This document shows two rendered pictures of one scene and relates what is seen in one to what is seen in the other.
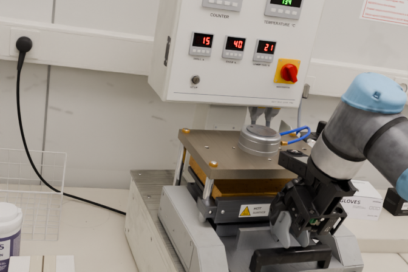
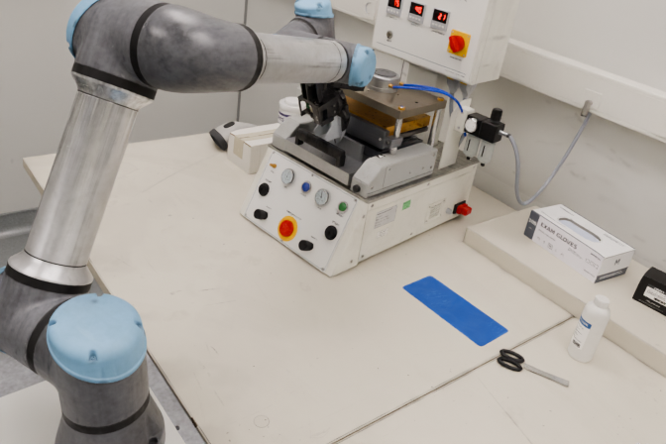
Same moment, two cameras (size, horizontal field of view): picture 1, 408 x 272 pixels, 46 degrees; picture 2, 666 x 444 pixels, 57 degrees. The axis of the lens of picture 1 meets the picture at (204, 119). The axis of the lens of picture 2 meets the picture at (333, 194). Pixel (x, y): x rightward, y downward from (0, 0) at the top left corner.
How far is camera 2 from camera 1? 144 cm
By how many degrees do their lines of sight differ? 60
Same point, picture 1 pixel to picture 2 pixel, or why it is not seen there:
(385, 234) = (569, 286)
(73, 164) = not seen: hidden behind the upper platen
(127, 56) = not seen: hidden behind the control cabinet
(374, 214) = (591, 273)
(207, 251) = (288, 121)
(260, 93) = (436, 58)
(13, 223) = (289, 107)
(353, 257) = (366, 175)
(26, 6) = not seen: outside the picture
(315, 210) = (305, 96)
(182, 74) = (382, 28)
